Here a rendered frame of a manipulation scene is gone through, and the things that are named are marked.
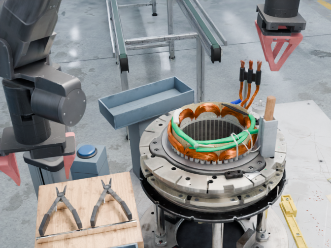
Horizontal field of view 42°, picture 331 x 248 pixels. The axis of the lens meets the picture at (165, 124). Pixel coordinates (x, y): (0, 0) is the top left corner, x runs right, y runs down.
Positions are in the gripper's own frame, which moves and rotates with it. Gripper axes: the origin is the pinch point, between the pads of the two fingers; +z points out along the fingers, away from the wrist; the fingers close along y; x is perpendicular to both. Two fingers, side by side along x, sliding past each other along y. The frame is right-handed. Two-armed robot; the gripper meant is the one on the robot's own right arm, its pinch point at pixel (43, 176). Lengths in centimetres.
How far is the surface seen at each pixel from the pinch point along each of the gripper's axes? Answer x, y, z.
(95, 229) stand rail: -6.1, 8.0, 8.7
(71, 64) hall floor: 305, -3, 125
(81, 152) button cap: 22.6, 6.1, 12.7
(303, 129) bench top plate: 52, 82, 37
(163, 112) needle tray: 37.9, 29.2, 14.2
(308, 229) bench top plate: 9, 62, 37
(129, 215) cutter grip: -5.7, 14.3, 6.9
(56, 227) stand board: -2.7, 0.8, 10.1
